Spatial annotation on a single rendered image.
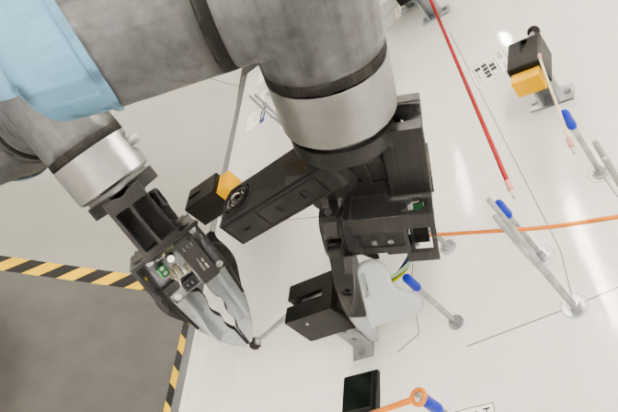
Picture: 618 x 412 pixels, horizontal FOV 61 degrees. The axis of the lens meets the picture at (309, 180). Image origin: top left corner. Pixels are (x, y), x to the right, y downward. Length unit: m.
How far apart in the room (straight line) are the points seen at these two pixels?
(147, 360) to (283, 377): 1.18
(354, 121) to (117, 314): 1.62
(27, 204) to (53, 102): 1.94
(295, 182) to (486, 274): 0.23
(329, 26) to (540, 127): 0.38
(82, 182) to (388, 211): 0.27
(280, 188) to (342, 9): 0.15
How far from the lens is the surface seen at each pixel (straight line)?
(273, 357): 0.65
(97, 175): 0.49
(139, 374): 1.76
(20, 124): 0.51
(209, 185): 0.80
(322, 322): 0.50
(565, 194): 0.54
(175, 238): 0.48
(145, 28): 0.26
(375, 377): 0.53
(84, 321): 1.87
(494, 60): 0.73
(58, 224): 2.14
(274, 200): 0.37
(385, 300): 0.42
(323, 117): 0.29
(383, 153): 0.34
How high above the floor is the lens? 1.56
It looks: 40 degrees down
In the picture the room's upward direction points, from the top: 16 degrees clockwise
